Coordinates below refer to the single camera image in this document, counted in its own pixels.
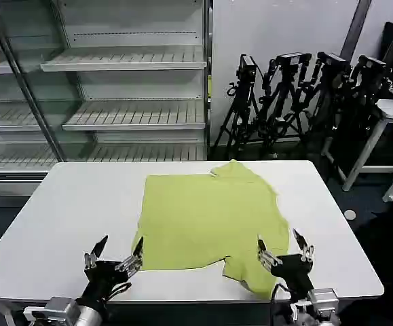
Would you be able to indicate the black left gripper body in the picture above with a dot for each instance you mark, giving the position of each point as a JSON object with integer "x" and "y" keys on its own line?
{"x": 102, "y": 276}

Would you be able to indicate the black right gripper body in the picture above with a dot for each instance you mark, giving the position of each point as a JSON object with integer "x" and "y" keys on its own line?
{"x": 294, "y": 271}

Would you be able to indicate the white empty shelf rack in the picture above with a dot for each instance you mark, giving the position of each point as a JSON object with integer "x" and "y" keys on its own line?
{"x": 135, "y": 61}

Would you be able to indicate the glass door display cabinet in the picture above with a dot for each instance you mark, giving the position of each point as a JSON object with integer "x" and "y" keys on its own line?
{"x": 9, "y": 112}

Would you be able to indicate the yellow-green shirt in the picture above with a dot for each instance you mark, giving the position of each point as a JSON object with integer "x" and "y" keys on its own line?
{"x": 209, "y": 217}

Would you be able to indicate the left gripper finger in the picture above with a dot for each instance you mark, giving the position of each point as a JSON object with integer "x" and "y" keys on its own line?
{"x": 96, "y": 249}
{"x": 135, "y": 256}

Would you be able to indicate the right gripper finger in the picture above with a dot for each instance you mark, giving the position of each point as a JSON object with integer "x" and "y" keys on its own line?
{"x": 304, "y": 249}
{"x": 267, "y": 258}

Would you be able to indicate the small round beige disc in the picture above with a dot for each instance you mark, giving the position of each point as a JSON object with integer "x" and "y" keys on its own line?
{"x": 350, "y": 214}

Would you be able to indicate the grey wall trunking strip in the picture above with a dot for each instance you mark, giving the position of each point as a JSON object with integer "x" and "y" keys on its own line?
{"x": 356, "y": 30}

